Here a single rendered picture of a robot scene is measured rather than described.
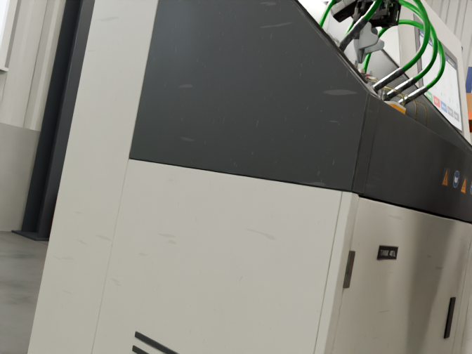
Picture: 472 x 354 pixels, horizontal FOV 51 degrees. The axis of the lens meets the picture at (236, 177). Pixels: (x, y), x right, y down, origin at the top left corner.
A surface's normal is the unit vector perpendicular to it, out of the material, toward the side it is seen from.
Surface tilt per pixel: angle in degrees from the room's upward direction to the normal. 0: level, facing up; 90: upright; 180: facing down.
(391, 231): 90
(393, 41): 90
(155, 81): 90
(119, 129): 90
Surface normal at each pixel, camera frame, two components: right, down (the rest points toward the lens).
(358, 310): 0.74, 0.11
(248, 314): -0.65, -0.14
